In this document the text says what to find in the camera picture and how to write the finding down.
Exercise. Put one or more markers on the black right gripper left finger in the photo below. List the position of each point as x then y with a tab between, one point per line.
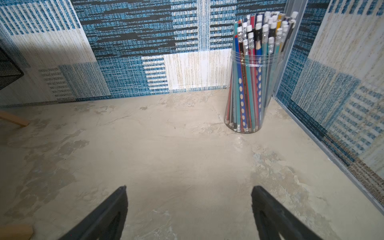
106	222

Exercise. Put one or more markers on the wooden tabletop easel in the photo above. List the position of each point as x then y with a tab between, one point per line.
16	232

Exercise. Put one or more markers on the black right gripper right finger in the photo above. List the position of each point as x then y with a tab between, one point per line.
274	221

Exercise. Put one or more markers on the black wire mesh shelf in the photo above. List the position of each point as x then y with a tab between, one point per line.
10	71

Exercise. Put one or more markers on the clear jar of pencils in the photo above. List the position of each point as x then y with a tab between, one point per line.
260	43

